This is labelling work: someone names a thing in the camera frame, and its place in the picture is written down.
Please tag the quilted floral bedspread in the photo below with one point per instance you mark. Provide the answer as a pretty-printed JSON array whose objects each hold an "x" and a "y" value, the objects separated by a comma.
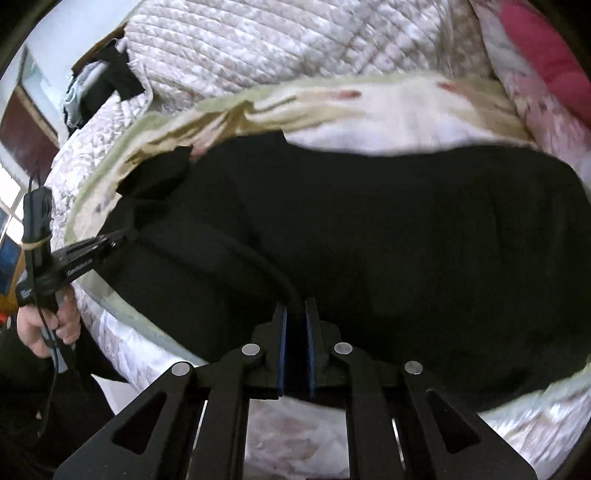
[{"x": 277, "y": 37}]

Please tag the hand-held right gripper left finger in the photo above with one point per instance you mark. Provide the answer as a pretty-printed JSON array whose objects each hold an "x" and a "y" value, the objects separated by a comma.
[{"x": 282, "y": 353}]

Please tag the person's left hand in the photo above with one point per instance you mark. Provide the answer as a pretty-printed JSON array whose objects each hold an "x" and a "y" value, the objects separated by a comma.
[{"x": 32, "y": 332}]

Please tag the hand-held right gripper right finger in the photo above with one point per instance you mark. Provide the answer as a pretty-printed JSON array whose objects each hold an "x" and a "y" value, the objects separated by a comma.
[{"x": 310, "y": 353}]

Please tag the dark clothes pile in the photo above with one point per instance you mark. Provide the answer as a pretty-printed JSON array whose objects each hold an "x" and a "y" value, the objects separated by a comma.
[{"x": 115, "y": 78}]

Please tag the brown wooden door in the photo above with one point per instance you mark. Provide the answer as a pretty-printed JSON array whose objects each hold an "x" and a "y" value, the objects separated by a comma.
[{"x": 27, "y": 134}]

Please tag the pink floral rolled quilt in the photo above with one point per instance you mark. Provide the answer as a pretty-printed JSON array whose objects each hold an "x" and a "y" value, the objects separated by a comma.
[{"x": 545, "y": 69}]

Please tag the person's black clothing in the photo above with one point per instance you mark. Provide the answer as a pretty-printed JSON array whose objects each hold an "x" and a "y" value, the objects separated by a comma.
[{"x": 51, "y": 415}]

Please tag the floral plush blanket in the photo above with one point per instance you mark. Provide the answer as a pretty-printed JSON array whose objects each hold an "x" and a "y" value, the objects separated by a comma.
[{"x": 392, "y": 115}]

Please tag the black pants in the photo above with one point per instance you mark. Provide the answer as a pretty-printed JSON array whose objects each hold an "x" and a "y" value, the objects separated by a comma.
[{"x": 392, "y": 240}]

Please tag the window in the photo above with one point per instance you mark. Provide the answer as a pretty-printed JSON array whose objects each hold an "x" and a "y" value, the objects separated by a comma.
[{"x": 10, "y": 212}]

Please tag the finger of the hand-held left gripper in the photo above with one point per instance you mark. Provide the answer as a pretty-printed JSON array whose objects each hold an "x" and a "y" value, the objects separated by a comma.
[{"x": 92, "y": 244}]

